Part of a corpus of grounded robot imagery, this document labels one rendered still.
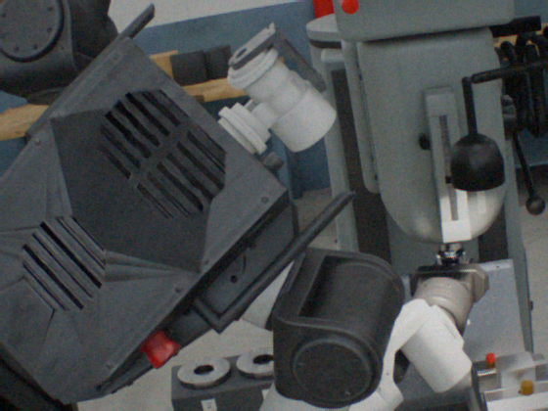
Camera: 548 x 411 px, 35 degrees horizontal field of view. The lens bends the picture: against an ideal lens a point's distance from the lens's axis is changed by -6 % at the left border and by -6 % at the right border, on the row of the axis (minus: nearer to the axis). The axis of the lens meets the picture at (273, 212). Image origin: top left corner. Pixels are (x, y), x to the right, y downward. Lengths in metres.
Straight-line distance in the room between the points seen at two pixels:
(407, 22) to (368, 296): 0.42
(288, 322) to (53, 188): 0.25
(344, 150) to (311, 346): 0.91
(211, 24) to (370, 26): 4.42
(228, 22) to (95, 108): 4.79
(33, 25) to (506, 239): 1.16
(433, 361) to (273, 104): 0.43
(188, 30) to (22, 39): 4.68
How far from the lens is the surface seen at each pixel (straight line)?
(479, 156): 1.12
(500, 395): 1.49
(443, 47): 1.23
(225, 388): 1.48
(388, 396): 1.18
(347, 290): 0.91
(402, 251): 1.81
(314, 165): 5.75
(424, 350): 1.20
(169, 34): 5.63
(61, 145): 0.80
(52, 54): 0.93
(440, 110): 1.21
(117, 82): 0.80
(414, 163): 1.27
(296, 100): 0.97
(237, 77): 0.96
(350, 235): 1.80
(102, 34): 1.02
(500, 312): 1.84
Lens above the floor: 1.83
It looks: 19 degrees down
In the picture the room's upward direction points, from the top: 10 degrees counter-clockwise
